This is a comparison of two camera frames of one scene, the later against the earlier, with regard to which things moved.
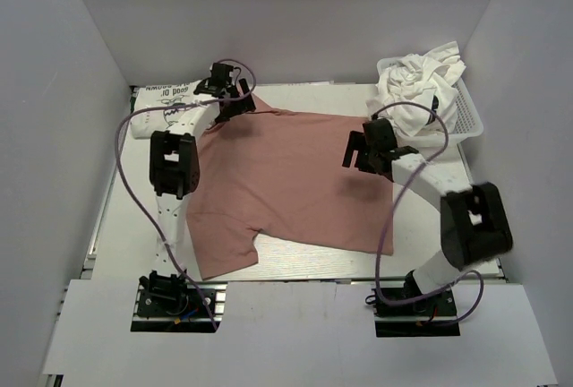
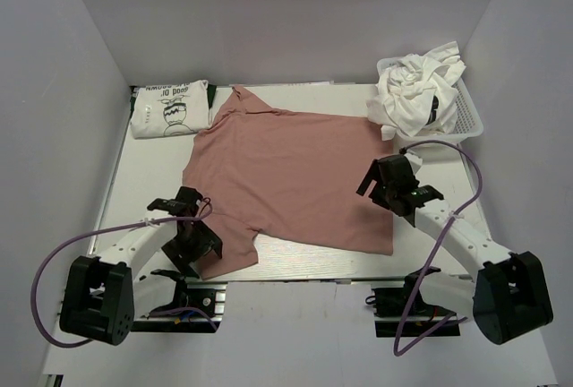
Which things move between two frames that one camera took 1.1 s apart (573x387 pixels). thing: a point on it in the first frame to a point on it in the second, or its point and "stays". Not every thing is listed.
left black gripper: (235, 103) to (197, 244)
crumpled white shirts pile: (419, 95) stays
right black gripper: (362, 154) to (382, 185)
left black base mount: (166, 303) stays
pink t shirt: (283, 176) stays
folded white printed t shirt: (150, 123) stays
